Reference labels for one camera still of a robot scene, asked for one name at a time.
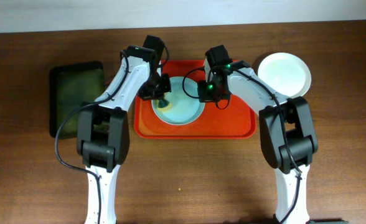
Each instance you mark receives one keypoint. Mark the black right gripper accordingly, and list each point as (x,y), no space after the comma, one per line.
(204,97)

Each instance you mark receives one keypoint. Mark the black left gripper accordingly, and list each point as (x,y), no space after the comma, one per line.
(155,90)

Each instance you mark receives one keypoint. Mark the yellow green sponge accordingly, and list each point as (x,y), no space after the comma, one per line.
(163,105)

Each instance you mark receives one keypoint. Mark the light blue plate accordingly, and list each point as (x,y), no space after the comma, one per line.
(185,109)

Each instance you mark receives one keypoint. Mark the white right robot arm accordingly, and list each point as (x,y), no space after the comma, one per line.
(287,135)

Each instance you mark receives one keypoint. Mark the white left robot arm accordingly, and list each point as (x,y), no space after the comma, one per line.
(103,133)

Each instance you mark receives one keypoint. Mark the red plastic tray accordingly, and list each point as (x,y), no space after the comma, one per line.
(228,120)

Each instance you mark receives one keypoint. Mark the dark green tray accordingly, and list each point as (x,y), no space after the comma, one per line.
(70,86)

